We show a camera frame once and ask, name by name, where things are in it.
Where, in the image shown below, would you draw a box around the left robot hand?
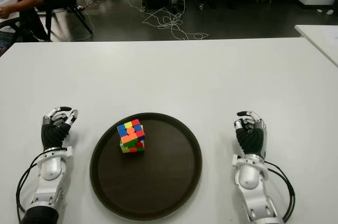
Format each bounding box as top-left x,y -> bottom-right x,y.
41,106 -> 79,152

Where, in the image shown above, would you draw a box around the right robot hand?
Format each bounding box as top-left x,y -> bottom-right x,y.
233,110 -> 267,160

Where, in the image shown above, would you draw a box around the multicoloured Rubik's cube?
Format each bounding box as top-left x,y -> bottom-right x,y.
117,119 -> 146,154

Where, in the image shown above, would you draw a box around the dark brown round plate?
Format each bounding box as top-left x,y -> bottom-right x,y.
89,112 -> 203,221

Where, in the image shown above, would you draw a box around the neighbouring white table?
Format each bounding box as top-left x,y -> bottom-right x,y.
294,24 -> 338,68

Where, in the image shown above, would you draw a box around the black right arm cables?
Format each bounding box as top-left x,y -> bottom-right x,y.
265,160 -> 296,223

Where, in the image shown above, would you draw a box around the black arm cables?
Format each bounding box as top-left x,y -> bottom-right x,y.
15,148 -> 67,222
265,160 -> 296,223

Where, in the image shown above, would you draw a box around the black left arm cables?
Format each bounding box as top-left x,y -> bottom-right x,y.
15,148 -> 67,222

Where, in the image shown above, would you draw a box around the tangled white floor cable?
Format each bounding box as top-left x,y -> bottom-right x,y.
128,0 -> 210,41

